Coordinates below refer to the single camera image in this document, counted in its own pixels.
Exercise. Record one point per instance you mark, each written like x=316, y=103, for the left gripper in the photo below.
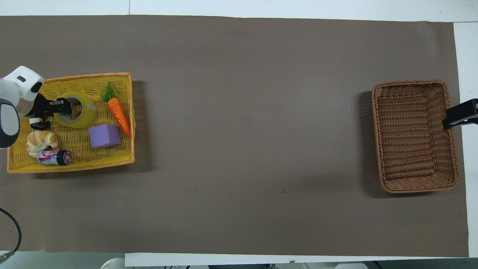
x=41, y=107

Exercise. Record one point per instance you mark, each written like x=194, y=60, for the yellow tape roll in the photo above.
x=88, y=116

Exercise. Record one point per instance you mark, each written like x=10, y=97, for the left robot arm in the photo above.
x=21, y=80

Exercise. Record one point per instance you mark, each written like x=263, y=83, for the yellow wicker basket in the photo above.
x=76, y=150

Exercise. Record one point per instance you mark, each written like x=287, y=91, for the brown wicker basket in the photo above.
x=407, y=142

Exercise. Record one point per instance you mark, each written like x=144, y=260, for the croissant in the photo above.
x=39, y=140

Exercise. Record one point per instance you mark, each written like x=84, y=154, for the pink drink can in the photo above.
x=52, y=158

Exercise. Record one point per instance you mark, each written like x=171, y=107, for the purple cube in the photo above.
x=104, y=136

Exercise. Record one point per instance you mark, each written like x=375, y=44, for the orange toy carrot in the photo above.
x=118, y=112

